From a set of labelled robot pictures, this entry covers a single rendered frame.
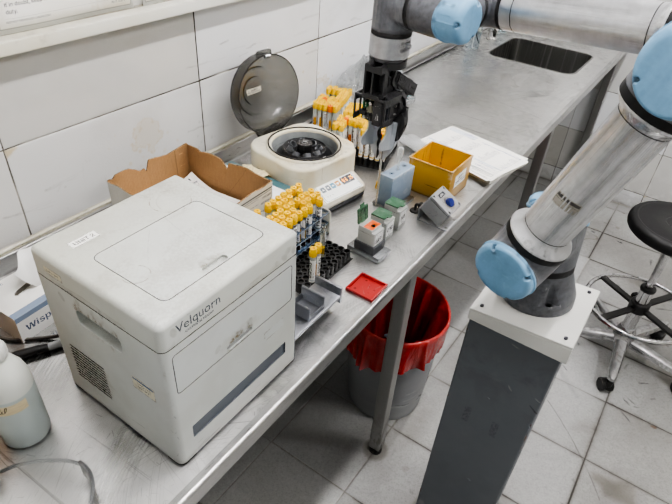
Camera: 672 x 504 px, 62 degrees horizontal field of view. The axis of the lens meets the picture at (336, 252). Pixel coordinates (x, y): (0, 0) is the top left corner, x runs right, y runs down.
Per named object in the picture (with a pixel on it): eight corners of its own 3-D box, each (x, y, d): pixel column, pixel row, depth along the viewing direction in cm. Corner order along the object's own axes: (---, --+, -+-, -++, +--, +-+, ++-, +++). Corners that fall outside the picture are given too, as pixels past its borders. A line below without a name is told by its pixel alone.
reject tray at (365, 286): (371, 303, 119) (371, 300, 118) (345, 289, 121) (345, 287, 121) (387, 286, 123) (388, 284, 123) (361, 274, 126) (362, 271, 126)
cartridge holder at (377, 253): (377, 264, 129) (379, 252, 127) (346, 249, 133) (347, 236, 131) (390, 254, 133) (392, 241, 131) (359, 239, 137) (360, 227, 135)
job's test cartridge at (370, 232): (372, 254, 130) (375, 232, 126) (355, 246, 132) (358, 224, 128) (381, 247, 133) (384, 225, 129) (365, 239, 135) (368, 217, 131)
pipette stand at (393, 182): (393, 214, 147) (398, 181, 141) (372, 204, 150) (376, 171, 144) (414, 200, 153) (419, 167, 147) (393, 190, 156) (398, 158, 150)
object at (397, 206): (397, 231, 141) (400, 208, 137) (381, 224, 143) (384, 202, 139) (405, 224, 143) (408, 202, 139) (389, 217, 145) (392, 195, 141)
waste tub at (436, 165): (446, 205, 152) (453, 172, 146) (403, 188, 158) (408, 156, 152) (466, 186, 161) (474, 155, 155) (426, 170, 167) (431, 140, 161)
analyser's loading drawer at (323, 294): (278, 361, 101) (278, 341, 98) (250, 344, 104) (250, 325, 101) (341, 301, 115) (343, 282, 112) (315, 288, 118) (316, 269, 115)
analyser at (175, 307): (182, 469, 86) (156, 331, 68) (72, 382, 97) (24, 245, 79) (304, 351, 106) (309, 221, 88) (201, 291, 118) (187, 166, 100)
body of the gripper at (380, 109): (350, 120, 109) (356, 58, 101) (374, 107, 114) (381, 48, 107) (384, 132, 105) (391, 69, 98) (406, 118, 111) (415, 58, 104)
